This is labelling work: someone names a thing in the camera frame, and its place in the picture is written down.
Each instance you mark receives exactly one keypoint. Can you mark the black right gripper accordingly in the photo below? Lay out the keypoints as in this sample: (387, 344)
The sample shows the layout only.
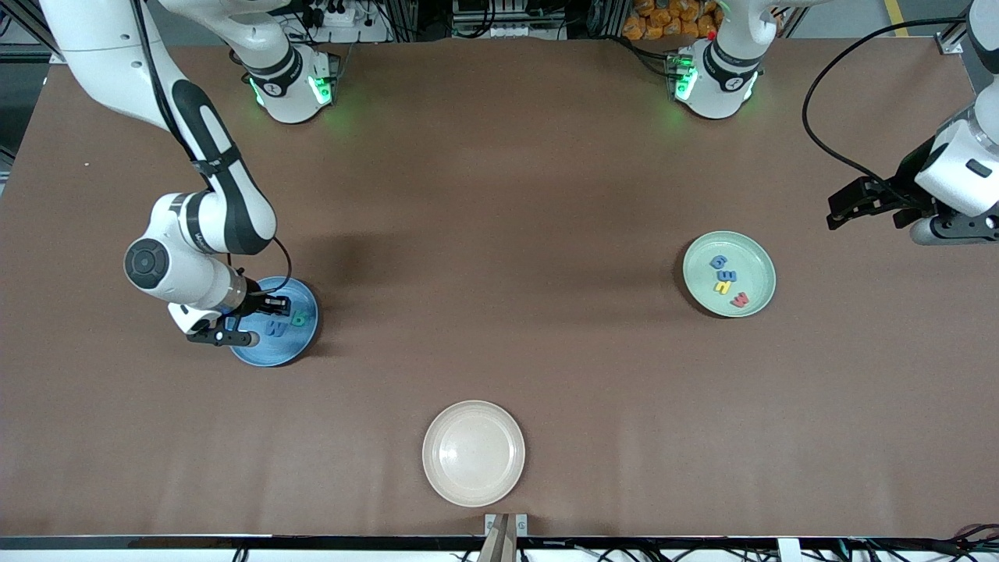
(254, 300)

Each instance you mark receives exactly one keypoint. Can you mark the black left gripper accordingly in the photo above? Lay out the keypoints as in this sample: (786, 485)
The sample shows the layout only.
(908, 186)

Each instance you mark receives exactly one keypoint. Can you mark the blue uppercase letter M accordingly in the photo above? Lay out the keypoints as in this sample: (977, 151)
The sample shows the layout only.
(278, 329)

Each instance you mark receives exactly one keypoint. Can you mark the teal uppercase letter R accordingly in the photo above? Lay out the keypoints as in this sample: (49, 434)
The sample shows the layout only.
(297, 318)

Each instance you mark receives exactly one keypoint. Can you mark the blue lowercase letter m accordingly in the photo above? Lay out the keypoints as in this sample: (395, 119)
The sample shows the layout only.
(727, 276)

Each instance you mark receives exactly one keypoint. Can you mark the red lowercase foam letter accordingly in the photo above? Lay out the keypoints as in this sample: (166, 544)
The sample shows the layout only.
(739, 300)

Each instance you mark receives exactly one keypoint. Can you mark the blue lowercase letter g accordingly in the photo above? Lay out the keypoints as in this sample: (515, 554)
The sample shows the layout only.
(715, 262)

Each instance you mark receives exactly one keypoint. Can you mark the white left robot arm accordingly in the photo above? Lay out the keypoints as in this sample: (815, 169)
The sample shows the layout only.
(964, 172)

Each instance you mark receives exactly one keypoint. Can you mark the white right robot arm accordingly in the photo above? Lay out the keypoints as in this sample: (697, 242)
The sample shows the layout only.
(195, 281)

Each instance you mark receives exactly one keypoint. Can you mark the blue plate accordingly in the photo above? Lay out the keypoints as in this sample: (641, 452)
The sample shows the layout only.
(273, 355)

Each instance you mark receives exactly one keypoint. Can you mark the green plate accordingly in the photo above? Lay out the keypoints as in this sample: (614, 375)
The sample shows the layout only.
(753, 257)

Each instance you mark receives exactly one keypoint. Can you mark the beige plate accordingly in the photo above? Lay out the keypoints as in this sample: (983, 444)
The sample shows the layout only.
(474, 453)

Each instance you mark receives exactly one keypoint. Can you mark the brown table mat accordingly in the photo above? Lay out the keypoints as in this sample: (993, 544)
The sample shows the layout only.
(468, 156)

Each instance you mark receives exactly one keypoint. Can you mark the orange packet pile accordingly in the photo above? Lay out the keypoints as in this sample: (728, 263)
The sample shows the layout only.
(663, 19)

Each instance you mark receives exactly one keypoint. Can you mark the white power strip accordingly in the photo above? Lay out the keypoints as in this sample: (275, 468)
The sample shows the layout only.
(343, 31)

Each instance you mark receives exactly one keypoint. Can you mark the aluminium frame profile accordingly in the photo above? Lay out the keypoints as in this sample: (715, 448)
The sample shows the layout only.
(951, 44)
(31, 35)

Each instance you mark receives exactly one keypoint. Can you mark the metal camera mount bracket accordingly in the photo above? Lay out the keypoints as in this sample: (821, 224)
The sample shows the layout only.
(507, 538)

